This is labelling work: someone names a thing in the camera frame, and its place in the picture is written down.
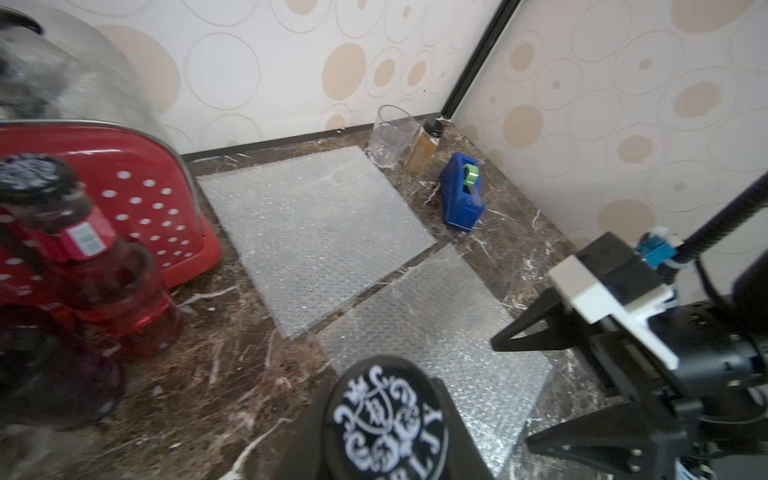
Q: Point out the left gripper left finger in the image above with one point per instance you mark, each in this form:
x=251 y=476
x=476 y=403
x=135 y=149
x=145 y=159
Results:
x=303 y=459

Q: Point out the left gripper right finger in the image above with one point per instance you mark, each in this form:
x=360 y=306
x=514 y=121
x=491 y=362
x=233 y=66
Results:
x=463 y=460

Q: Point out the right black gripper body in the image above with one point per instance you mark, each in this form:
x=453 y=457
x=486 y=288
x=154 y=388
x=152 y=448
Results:
x=714 y=392

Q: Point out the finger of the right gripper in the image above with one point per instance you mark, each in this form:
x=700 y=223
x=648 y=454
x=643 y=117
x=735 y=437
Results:
x=546 y=325
x=629 y=441

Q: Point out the red drink bottle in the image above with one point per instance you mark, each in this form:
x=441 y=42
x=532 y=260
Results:
x=111 y=283
x=385 y=420

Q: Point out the blue tape dispenser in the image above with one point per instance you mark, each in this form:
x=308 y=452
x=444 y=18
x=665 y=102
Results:
x=461 y=184

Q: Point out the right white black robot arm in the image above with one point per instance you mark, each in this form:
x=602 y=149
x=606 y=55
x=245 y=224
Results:
x=723 y=263

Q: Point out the brown spice jar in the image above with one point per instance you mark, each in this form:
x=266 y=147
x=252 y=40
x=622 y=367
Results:
x=426 y=145

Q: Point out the clear drinking glass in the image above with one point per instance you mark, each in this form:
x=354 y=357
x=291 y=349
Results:
x=393 y=131

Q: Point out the purple drink bottle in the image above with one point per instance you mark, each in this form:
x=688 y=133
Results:
x=51 y=377

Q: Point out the red perforated plastic basket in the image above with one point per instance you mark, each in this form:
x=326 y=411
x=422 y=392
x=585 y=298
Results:
x=138 y=182

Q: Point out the red drink bottle back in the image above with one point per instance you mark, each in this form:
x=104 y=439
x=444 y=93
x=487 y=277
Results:
x=111 y=283

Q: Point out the silver toaster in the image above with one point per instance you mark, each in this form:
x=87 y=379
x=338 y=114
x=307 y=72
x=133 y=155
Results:
x=55 y=66

